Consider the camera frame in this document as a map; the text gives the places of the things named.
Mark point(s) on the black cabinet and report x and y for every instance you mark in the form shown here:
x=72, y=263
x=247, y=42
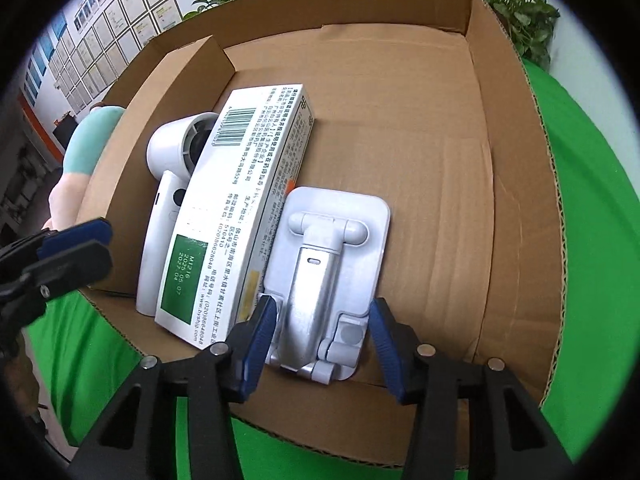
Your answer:
x=65, y=135

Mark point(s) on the wall of framed certificates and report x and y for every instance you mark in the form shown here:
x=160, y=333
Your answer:
x=125, y=25

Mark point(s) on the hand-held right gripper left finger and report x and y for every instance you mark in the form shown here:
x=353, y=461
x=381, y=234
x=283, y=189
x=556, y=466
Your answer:
x=260, y=340

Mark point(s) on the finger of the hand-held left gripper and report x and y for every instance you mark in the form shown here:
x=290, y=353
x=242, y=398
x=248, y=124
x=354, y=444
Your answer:
x=82, y=230
x=75, y=265

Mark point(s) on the large brown cardboard box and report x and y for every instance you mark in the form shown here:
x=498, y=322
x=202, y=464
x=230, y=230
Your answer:
x=400, y=160

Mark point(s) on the white folding phone stand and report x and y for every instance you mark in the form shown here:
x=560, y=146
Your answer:
x=330, y=230

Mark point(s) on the white medicine box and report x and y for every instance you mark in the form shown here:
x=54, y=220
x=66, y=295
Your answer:
x=235, y=185

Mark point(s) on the white handheld fan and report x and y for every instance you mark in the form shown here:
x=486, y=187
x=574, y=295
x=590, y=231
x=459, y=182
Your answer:
x=170, y=145

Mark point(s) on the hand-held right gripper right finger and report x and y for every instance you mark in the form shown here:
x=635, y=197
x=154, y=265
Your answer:
x=387, y=345

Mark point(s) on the blue wall poster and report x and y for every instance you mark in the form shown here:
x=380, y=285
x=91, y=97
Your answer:
x=56, y=35
x=32, y=81

